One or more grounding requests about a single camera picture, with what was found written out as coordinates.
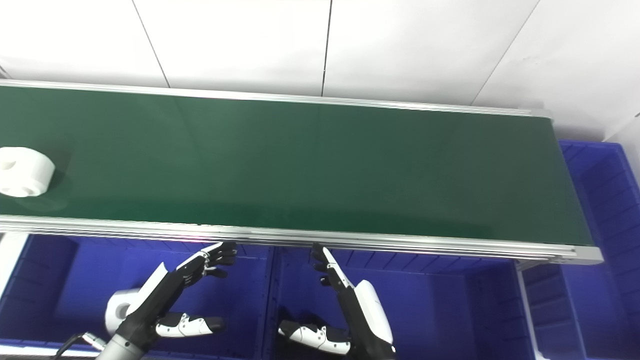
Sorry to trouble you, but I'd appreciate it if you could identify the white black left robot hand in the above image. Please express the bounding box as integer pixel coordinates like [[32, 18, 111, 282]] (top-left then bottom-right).
[[116, 241, 239, 347]]

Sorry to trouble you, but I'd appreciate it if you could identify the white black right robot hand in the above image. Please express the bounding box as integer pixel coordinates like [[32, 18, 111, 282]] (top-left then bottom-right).
[[277, 242, 397, 360]]

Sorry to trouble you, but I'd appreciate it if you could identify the white toilet paper roll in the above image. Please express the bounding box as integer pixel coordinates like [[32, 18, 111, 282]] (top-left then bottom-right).
[[0, 147, 56, 198]]

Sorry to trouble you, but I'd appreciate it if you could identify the white cylindrical part with holes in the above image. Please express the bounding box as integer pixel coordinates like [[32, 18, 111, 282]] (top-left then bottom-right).
[[104, 288, 144, 336]]

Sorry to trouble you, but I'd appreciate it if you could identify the blue plastic bin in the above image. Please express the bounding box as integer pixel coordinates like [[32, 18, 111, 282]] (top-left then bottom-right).
[[264, 245, 532, 360], [520, 140, 640, 360], [0, 234, 275, 360]]

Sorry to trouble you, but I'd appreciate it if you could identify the green conveyor belt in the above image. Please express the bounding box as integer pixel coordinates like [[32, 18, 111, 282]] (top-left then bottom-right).
[[0, 78, 605, 273], [0, 85, 596, 247]]

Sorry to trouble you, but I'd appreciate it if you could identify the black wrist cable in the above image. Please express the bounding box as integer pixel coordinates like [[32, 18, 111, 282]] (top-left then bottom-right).
[[53, 332, 108, 360]]

